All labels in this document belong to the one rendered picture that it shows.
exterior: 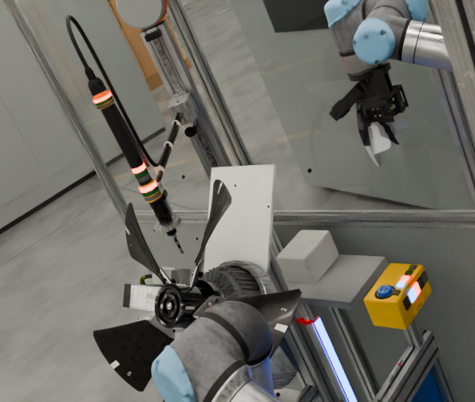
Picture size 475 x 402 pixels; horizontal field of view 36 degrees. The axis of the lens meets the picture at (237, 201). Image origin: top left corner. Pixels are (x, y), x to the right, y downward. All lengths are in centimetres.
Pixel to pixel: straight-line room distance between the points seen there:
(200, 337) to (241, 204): 100
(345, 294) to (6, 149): 529
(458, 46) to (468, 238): 144
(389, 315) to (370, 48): 81
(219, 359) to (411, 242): 130
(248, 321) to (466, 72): 59
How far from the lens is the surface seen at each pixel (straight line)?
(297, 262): 245
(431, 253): 244
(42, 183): 741
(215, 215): 191
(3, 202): 732
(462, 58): 95
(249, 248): 217
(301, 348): 243
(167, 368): 124
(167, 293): 200
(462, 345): 267
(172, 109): 234
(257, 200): 217
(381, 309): 194
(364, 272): 244
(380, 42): 135
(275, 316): 183
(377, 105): 156
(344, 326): 260
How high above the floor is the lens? 215
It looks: 23 degrees down
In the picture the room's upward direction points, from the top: 25 degrees counter-clockwise
